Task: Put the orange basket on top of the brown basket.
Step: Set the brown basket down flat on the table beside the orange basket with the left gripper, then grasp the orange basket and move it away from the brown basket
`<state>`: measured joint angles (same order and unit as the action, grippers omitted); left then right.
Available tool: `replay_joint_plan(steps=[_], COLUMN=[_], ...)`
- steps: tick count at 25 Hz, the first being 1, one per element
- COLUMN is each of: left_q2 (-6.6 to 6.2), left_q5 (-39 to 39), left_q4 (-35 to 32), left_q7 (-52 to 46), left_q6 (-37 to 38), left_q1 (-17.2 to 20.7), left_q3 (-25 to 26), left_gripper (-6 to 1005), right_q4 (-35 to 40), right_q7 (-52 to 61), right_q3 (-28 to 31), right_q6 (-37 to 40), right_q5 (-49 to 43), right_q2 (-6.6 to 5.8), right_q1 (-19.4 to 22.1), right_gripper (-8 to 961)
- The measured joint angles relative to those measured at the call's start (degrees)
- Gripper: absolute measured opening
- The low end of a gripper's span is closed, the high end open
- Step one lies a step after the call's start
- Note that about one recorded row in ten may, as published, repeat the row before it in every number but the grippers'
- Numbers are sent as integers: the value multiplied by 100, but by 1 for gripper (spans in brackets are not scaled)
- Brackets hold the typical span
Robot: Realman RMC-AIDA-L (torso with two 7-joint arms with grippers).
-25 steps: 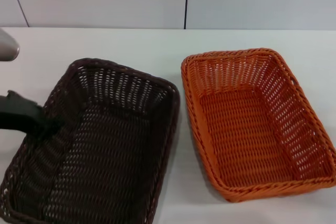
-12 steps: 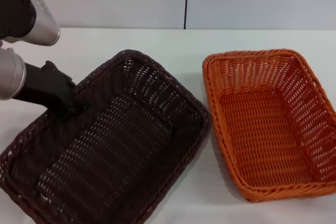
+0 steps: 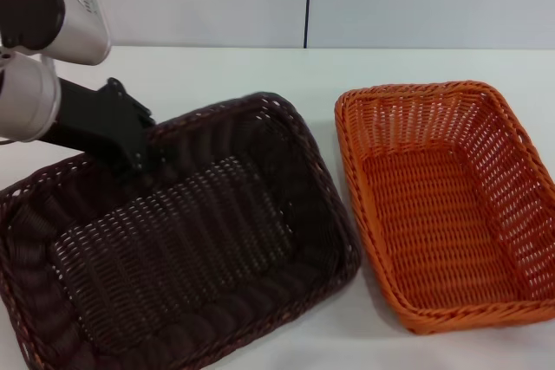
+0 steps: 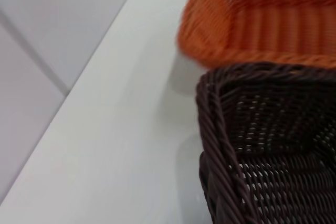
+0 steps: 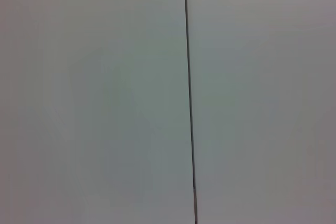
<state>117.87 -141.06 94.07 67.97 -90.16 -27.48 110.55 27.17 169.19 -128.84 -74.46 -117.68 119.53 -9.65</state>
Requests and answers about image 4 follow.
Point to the orange wicker basket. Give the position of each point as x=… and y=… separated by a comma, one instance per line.
x=252, y=24

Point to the dark brown wicker basket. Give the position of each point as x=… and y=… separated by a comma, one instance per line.
x=275, y=134

